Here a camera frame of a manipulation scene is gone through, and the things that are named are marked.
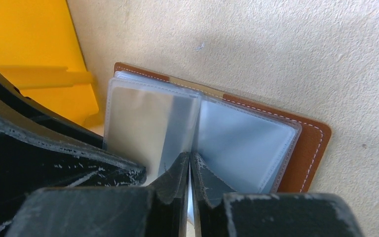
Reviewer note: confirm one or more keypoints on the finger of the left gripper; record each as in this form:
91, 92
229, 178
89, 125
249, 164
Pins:
39, 149

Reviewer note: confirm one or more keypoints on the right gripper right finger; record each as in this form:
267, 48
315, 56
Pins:
220, 211

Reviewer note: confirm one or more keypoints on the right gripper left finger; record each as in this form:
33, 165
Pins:
157, 210

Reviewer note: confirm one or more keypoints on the brown leather card holder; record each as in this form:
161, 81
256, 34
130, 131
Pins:
151, 118

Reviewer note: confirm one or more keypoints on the yellow plastic divided bin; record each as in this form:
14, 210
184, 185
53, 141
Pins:
40, 55

